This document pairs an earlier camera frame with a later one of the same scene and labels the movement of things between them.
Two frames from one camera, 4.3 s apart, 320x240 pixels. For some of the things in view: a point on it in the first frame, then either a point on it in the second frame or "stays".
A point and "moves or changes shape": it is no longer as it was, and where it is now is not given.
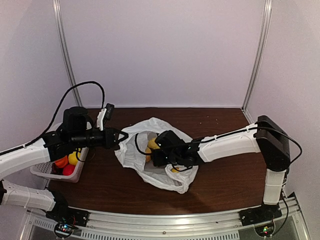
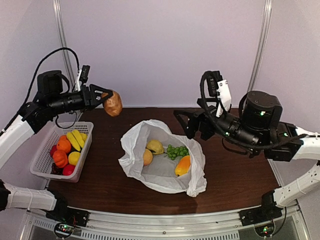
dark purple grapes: x=56 y=170 stays
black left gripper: x=108 y=140 -> x=88 y=96
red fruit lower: x=68 y=169 stays
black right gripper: x=158 y=160 -> x=195 y=117
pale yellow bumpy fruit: x=152 y=144 stays
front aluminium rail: x=230 y=225 stays
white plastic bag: x=131 y=152 moves or changes shape
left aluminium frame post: x=60 y=25 stays
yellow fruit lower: x=72 y=158 stays
